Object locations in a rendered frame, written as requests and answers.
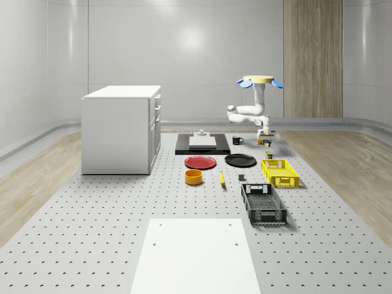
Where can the white board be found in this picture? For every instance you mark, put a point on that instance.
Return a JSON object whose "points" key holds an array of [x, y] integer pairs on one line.
{"points": [[196, 260]]}

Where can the dark grey basket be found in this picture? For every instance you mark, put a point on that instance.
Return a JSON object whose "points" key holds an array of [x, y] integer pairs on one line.
{"points": [[266, 216]]}

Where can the puzzle cube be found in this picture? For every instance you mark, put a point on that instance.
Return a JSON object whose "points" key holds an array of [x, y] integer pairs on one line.
{"points": [[266, 143]]}

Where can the grey cube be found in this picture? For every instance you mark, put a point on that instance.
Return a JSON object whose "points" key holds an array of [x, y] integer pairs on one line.
{"points": [[242, 177]]}

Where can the flat-sided can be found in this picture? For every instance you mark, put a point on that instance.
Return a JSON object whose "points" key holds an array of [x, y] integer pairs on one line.
{"points": [[269, 155]]}

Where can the yellow bowl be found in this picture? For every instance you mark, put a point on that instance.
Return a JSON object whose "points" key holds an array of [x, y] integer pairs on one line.
{"points": [[193, 179]]}

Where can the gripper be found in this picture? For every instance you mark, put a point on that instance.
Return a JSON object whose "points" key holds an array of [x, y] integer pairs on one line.
{"points": [[265, 133]]}

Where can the banana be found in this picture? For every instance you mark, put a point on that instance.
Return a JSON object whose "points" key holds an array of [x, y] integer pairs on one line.
{"points": [[222, 180]]}

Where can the drone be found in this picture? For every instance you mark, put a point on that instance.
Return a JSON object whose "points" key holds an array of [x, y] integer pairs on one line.
{"points": [[258, 79]]}

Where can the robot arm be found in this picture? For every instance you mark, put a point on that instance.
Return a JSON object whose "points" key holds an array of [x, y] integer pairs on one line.
{"points": [[259, 101]]}

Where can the yellow basket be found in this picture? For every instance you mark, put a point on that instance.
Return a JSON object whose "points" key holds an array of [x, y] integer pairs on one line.
{"points": [[280, 180]]}

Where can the black plate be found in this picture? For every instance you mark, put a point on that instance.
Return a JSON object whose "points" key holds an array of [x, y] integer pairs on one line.
{"points": [[240, 160]]}

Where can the red plate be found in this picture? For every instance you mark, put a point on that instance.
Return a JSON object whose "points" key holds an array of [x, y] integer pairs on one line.
{"points": [[200, 162]]}

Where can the black stove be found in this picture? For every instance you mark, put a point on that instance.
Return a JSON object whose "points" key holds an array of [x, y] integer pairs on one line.
{"points": [[183, 145]]}

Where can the white cabinet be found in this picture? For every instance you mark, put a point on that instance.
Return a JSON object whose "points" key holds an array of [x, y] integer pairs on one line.
{"points": [[116, 134]]}

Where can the black mug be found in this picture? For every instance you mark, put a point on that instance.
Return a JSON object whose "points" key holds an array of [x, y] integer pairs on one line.
{"points": [[236, 140]]}

